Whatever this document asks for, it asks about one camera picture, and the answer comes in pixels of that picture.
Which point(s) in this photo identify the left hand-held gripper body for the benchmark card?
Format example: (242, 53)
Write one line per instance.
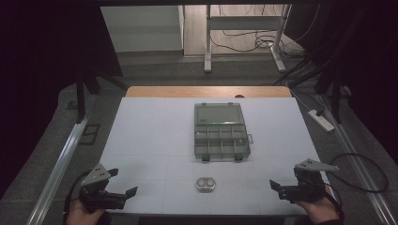
(94, 178)

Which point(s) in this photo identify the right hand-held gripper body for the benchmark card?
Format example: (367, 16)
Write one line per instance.
(308, 189)

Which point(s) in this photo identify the person's right hand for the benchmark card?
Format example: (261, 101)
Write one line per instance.
(319, 211)

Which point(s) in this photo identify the person's left hand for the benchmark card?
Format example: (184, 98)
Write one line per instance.
(80, 216)

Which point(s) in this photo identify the dark floor plate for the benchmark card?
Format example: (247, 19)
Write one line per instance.
(90, 134)

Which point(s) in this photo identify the white table mat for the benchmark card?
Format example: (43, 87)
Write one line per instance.
(156, 140)

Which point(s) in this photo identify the white power strip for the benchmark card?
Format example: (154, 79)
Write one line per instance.
(322, 122)

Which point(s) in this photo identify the black plug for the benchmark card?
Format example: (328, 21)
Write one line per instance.
(319, 112)

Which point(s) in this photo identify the small silver metal case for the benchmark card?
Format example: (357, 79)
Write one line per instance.
(205, 184)

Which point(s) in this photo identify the clear grey compartment organizer box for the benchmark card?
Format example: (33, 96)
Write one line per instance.
(220, 134)

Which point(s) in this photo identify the black metal stand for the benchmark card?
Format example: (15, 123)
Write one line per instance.
(82, 93)

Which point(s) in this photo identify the black tripod stand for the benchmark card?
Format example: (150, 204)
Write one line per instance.
(334, 84)

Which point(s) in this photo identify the white cabinet panel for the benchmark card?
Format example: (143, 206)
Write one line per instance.
(140, 28)

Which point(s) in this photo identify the aluminium rail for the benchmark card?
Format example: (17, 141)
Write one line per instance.
(353, 150)
(59, 162)

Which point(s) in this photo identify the white desk frame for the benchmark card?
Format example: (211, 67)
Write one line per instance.
(244, 22)

